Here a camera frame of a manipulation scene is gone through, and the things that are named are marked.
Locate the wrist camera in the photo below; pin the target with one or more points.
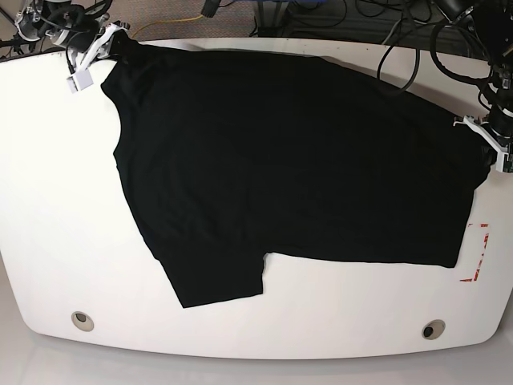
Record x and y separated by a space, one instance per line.
79 81
504 162

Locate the right table grommet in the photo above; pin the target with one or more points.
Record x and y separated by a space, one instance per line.
433 329

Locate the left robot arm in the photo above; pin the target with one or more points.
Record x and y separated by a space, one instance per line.
489 23

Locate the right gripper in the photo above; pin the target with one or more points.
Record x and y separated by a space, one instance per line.
65 24

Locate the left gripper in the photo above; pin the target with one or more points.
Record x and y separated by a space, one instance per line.
498 125

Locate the red tape marker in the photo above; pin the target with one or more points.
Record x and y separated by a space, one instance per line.
472 251

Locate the black T-shirt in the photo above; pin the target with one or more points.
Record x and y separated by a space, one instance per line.
227 156

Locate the left table grommet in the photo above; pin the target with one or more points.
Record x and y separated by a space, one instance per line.
82 321

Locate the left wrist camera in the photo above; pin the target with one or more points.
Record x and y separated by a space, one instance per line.
504 162

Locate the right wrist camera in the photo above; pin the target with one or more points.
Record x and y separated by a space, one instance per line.
79 81

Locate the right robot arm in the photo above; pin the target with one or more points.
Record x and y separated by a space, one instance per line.
16 43

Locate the table grommet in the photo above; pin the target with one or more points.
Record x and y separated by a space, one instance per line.
433 329
82 321

